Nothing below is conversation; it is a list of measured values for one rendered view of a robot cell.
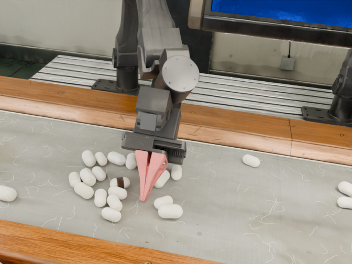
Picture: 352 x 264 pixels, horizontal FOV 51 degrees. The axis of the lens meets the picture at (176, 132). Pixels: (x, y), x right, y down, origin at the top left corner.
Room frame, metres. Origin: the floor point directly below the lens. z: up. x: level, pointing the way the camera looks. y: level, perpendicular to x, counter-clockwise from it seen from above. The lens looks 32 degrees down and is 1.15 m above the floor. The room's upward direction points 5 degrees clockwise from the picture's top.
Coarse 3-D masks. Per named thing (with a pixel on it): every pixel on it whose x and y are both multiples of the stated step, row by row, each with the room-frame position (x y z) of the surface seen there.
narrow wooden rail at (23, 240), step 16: (0, 224) 0.34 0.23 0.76; (16, 224) 0.35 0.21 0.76; (0, 240) 0.32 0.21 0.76; (16, 240) 0.32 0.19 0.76; (32, 240) 0.32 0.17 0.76; (48, 240) 0.32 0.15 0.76; (64, 240) 0.33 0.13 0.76; (80, 240) 0.33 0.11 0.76; (96, 240) 0.33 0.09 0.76; (0, 256) 0.30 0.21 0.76; (16, 256) 0.30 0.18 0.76; (32, 256) 0.30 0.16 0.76; (48, 256) 0.30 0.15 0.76; (64, 256) 0.30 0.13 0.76; (80, 256) 0.30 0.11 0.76; (96, 256) 0.30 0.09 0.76; (112, 256) 0.31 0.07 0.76; (128, 256) 0.31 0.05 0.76; (144, 256) 0.31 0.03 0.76; (160, 256) 0.31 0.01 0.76; (176, 256) 0.32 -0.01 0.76
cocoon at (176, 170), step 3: (174, 165) 0.52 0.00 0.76; (177, 165) 0.52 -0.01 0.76; (174, 168) 0.51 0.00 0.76; (177, 168) 0.51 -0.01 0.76; (180, 168) 0.51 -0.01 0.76; (171, 171) 0.51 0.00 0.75; (174, 171) 0.50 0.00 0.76; (177, 171) 0.50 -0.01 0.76; (180, 171) 0.50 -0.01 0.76; (171, 174) 0.50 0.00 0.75; (174, 174) 0.49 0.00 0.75; (177, 174) 0.49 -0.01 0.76; (180, 174) 0.50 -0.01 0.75; (174, 177) 0.49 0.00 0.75; (177, 177) 0.49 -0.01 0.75; (180, 177) 0.49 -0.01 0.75
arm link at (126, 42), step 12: (132, 0) 0.83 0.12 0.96; (132, 12) 0.85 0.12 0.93; (120, 24) 0.91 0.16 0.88; (132, 24) 0.87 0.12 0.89; (120, 36) 0.90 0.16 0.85; (132, 36) 0.88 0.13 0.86; (120, 48) 0.89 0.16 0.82; (132, 48) 0.90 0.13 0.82; (120, 60) 0.91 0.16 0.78; (132, 60) 0.92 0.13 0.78
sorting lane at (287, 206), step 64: (0, 128) 0.61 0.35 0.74; (64, 128) 0.63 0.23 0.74; (64, 192) 0.44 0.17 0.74; (128, 192) 0.45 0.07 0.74; (192, 192) 0.47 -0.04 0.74; (256, 192) 0.48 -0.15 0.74; (320, 192) 0.50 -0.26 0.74; (192, 256) 0.34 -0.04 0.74; (256, 256) 0.35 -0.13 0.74; (320, 256) 0.36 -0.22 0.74
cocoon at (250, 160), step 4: (244, 156) 0.56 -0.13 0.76; (248, 156) 0.56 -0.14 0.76; (252, 156) 0.56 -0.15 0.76; (244, 160) 0.56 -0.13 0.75; (248, 160) 0.55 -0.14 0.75; (252, 160) 0.55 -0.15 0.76; (256, 160) 0.55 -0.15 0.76; (248, 164) 0.55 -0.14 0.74; (252, 164) 0.55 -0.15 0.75; (256, 164) 0.55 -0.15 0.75
